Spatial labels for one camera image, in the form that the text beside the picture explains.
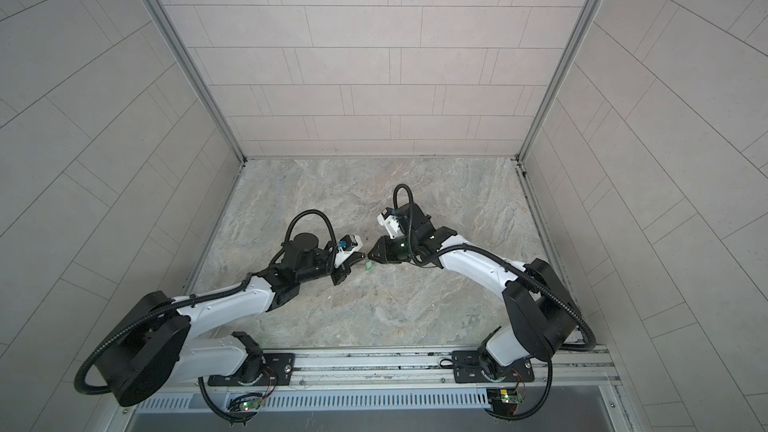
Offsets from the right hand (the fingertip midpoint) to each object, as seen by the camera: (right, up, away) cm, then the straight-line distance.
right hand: (370, 259), depth 78 cm
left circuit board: (-24, -28, -14) cm, 40 cm away
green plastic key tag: (0, -2, +3) cm, 3 cm away
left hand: (0, +1, +2) cm, 2 cm away
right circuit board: (+32, -30, -10) cm, 45 cm away
